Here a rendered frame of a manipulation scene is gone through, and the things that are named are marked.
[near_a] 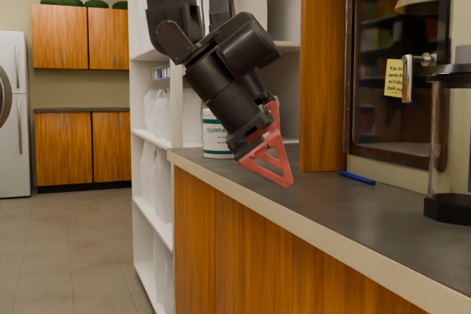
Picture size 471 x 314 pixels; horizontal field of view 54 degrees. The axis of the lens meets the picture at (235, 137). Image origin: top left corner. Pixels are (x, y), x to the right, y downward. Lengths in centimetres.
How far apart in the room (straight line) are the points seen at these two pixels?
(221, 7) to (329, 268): 63
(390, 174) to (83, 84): 542
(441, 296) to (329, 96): 74
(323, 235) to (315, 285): 13
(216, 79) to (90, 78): 562
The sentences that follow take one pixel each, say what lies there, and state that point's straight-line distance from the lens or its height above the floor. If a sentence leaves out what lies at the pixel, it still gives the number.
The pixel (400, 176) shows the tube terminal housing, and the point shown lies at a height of 96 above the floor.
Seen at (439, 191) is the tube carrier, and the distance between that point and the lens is 78.
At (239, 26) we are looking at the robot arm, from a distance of 63.
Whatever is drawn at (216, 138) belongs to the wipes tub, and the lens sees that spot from 140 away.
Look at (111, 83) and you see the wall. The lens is 624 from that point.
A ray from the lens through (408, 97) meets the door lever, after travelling 92.
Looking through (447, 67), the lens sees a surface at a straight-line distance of 78.
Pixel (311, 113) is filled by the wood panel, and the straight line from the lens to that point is 118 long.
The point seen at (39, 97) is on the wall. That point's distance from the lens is 621.
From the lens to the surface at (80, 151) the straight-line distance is 570.
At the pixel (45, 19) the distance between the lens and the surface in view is 593.
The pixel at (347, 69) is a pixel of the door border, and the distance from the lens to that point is 116.
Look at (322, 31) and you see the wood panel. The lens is 120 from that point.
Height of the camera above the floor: 113
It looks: 5 degrees down
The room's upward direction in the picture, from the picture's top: straight up
